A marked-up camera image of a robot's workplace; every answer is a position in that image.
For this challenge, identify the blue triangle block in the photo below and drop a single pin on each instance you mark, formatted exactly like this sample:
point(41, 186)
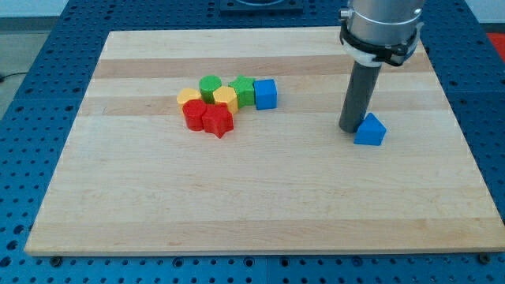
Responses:
point(370, 132)

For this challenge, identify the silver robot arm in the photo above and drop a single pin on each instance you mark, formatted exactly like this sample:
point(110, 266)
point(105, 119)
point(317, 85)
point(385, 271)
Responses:
point(374, 32)

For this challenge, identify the red star block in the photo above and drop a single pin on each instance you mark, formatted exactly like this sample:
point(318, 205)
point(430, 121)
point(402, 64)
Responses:
point(217, 120)

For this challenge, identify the blue cube block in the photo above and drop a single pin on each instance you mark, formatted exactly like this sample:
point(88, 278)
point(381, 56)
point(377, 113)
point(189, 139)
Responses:
point(265, 94)

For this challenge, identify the yellow hexagon block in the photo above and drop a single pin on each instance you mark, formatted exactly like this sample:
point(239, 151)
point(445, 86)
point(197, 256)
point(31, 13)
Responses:
point(226, 96)

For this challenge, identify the green star block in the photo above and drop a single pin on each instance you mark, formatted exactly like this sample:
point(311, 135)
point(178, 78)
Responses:
point(244, 89)

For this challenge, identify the red cylinder block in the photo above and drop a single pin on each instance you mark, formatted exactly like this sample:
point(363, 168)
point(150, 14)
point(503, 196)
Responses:
point(193, 111)

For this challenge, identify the green cylinder block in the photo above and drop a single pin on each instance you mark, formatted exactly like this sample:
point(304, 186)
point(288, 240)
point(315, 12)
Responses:
point(207, 85)

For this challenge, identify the yellow rounded block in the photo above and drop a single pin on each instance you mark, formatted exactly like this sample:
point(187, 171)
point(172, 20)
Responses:
point(185, 95)

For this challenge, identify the wooden board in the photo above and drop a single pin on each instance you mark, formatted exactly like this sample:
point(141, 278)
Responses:
point(132, 180)

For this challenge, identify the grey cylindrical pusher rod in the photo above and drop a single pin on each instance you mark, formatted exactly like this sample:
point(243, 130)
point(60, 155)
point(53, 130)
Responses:
point(358, 95)

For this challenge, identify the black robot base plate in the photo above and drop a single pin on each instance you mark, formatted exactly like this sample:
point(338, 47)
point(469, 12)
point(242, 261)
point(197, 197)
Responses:
point(259, 6)

